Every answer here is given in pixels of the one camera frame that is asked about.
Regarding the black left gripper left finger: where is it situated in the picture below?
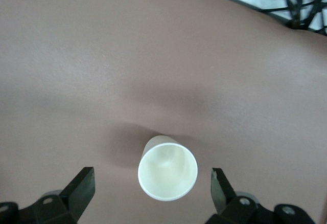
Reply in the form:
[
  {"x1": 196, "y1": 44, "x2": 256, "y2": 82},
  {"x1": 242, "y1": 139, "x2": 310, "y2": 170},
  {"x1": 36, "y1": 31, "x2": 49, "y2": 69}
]
[{"x1": 0, "y1": 167, "x2": 97, "y2": 224}]

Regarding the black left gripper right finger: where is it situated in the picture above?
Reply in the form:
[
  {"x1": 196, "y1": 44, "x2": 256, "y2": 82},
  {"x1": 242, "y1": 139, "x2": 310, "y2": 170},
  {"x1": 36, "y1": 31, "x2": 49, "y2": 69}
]
[{"x1": 204, "y1": 168, "x2": 314, "y2": 224}]

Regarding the black cable tangle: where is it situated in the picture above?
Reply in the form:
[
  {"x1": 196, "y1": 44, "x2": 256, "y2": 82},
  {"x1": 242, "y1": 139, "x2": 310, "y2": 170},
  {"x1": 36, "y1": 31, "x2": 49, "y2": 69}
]
[{"x1": 255, "y1": 0, "x2": 327, "y2": 35}]

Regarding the white paper cup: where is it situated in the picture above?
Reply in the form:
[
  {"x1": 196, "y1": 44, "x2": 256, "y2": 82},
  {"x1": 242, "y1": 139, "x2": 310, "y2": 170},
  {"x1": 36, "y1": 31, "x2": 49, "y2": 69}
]
[{"x1": 137, "y1": 135, "x2": 199, "y2": 202}]

